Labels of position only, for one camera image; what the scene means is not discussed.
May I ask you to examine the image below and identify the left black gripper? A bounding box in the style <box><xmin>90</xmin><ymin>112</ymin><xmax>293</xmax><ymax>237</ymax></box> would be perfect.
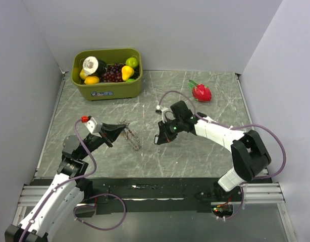
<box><xmin>78</xmin><ymin>123</ymin><xmax>126</xmax><ymax>159</ymax></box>

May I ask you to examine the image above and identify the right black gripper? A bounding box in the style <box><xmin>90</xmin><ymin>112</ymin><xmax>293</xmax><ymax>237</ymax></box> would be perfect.
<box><xmin>158</xmin><ymin>117</ymin><xmax>184</xmax><ymax>144</ymax></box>

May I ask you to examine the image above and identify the black key tag with key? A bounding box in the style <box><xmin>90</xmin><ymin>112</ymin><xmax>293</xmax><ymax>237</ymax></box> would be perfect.
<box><xmin>154</xmin><ymin>135</ymin><xmax>159</xmax><ymax>145</ymax></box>

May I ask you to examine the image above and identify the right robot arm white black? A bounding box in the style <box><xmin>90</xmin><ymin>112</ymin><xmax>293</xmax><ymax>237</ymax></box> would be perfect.
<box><xmin>154</xmin><ymin>101</ymin><xmax>271</xmax><ymax>201</ymax></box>

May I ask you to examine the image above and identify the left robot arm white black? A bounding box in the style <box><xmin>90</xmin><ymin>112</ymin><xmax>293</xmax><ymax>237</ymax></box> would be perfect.
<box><xmin>5</xmin><ymin>116</ymin><xmax>128</xmax><ymax>241</ymax></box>

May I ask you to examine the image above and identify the olive green plastic bin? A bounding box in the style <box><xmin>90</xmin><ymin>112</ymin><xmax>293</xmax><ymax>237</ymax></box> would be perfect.
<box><xmin>72</xmin><ymin>48</ymin><xmax>143</xmax><ymax>101</ymax></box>

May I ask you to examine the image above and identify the yellow lemon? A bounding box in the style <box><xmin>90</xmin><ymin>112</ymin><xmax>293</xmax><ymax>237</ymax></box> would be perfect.
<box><xmin>84</xmin><ymin>76</ymin><xmax>100</xmax><ymax>85</ymax></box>

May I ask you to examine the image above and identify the red dragon fruit toy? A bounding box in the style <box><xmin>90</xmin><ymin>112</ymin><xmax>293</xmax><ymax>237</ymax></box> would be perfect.
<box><xmin>188</xmin><ymin>80</ymin><xmax>212</xmax><ymax>102</ymax></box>

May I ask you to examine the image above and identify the dark red grape bunch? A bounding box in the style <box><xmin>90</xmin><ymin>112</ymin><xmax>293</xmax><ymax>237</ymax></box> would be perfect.
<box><xmin>100</xmin><ymin>64</ymin><xmax>140</xmax><ymax>83</ymax></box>

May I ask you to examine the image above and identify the yellow fruit at bin left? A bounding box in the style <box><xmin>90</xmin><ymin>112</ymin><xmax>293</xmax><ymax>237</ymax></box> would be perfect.
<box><xmin>79</xmin><ymin>69</ymin><xmax>87</xmax><ymax>81</ymax></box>

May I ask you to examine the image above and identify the yellow pear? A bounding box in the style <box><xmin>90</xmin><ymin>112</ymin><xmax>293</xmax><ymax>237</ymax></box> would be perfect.
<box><xmin>121</xmin><ymin>65</ymin><xmax>135</xmax><ymax>82</ymax></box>

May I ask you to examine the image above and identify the white cut coconut half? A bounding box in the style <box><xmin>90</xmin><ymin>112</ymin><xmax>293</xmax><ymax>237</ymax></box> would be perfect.
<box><xmin>82</xmin><ymin>56</ymin><xmax>98</xmax><ymax>76</ymax></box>

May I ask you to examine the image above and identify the green apple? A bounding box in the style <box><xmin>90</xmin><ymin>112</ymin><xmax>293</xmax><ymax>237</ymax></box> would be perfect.
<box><xmin>125</xmin><ymin>57</ymin><xmax>139</xmax><ymax>69</ymax></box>

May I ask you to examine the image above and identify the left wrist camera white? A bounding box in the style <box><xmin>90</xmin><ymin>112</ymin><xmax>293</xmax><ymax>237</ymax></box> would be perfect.
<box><xmin>81</xmin><ymin>116</ymin><xmax>103</xmax><ymax>136</ymax></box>

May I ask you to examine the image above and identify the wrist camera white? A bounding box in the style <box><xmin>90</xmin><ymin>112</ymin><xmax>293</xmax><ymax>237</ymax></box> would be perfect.
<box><xmin>156</xmin><ymin>105</ymin><xmax>168</xmax><ymax>113</ymax></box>
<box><xmin>81</xmin><ymin>116</ymin><xmax>103</xmax><ymax>136</ymax></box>

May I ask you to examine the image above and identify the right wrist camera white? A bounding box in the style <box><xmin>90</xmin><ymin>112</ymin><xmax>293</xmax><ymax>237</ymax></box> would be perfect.
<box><xmin>156</xmin><ymin>105</ymin><xmax>168</xmax><ymax>113</ymax></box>

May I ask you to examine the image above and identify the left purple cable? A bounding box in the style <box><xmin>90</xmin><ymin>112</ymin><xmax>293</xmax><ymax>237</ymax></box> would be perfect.
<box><xmin>18</xmin><ymin>118</ymin><xmax>127</xmax><ymax>242</ymax></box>

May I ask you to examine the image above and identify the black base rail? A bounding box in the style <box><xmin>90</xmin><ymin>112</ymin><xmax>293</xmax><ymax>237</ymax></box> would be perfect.
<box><xmin>63</xmin><ymin>176</ymin><xmax>273</xmax><ymax>215</ymax></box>

